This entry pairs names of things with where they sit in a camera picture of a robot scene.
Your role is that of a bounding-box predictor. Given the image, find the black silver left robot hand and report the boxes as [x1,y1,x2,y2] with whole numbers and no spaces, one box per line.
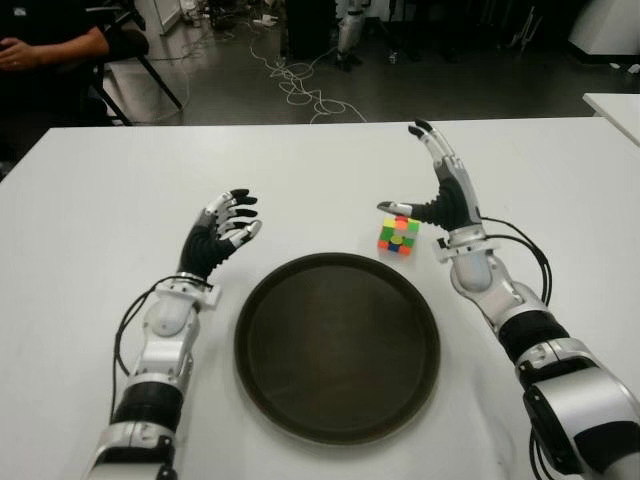
[178,188,264,281]

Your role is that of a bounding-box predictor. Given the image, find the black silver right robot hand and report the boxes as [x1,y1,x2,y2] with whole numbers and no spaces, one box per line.
[377,119,484,236]

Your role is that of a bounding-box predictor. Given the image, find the multicoloured Rubik's cube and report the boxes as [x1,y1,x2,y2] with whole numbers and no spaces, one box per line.
[375,214,420,257]

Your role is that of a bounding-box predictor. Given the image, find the round dark brown plate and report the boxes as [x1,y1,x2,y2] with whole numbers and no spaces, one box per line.
[233,252,442,449]

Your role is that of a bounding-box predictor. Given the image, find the black wheeled equipment stand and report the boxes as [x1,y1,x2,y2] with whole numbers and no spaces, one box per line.
[372,0,459,64]

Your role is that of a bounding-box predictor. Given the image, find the grey folded metal frames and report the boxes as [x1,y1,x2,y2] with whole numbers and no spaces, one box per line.
[499,0,544,51]

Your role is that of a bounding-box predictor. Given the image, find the white side table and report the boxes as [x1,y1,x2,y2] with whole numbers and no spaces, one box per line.
[583,92,640,139]

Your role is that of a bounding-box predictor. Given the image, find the black office chair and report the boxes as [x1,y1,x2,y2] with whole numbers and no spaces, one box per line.
[84,0,184,126]

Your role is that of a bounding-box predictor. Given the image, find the black cabinet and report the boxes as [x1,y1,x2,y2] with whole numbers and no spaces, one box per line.
[279,0,341,59]

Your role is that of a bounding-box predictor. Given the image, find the seated person in black shirt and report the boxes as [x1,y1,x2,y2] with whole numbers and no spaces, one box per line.
[0,0,111,166]

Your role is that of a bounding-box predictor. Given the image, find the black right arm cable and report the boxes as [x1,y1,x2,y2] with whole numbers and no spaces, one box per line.
[482,216,554,306]

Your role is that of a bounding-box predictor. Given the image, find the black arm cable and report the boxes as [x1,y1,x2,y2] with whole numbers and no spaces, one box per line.
[482,216,554,306]
[110,274,211,416]

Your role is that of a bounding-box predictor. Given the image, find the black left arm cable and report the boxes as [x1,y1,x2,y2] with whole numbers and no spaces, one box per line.
[110,274,211,416]

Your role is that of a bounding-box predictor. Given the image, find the tangled white floor cable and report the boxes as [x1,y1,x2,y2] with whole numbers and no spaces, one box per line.
[249,29,371,124]

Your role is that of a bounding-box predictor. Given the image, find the white pedestal cabinet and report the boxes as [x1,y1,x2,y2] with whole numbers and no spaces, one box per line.
[569,0,640,54]

